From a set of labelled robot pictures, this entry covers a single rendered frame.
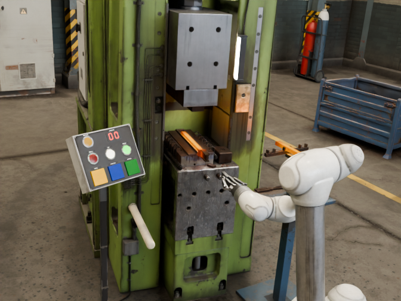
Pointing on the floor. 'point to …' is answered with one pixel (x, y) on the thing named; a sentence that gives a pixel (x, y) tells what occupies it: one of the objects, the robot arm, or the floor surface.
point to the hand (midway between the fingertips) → (225, 176)
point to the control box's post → (103, 242)
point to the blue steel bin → (361, 110)
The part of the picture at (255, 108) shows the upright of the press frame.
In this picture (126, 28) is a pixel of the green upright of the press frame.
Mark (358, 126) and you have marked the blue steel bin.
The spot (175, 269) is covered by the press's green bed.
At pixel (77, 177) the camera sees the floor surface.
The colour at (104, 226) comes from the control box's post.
